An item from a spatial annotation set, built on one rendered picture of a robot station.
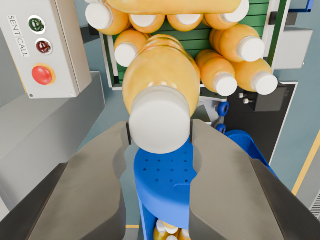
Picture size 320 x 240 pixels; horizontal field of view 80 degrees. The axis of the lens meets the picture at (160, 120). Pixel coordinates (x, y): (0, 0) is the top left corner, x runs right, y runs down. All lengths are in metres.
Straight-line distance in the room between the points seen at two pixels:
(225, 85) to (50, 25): 0.33
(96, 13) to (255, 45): 0.27
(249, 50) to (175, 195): 0.29
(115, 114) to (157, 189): 1.34
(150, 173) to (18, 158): 0.53
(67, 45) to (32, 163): 0.58
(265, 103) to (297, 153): 1.70
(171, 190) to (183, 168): 0.07
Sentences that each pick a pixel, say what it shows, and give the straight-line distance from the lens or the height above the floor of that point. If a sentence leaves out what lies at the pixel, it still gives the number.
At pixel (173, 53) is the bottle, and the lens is 0.17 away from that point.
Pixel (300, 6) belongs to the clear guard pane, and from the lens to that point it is 0.63.
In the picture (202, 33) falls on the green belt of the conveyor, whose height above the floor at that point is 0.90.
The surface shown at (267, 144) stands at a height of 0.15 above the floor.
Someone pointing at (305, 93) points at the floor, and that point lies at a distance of 1.91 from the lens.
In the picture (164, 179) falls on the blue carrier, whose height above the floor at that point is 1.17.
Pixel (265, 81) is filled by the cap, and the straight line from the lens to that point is 0.41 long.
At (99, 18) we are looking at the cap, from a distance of 0.37.
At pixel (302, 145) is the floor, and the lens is 2.21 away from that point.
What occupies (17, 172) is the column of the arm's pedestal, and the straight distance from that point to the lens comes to 0.85.
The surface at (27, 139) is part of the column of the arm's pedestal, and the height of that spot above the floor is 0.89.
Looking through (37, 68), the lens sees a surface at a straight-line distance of 0.43.
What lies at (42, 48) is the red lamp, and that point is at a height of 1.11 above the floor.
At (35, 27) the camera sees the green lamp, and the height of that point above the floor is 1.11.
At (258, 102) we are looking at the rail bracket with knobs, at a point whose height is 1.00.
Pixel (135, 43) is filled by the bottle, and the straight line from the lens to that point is 0.39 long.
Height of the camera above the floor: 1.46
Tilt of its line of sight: 61 degrees down
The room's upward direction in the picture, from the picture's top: 176 degrees counter-clockwise
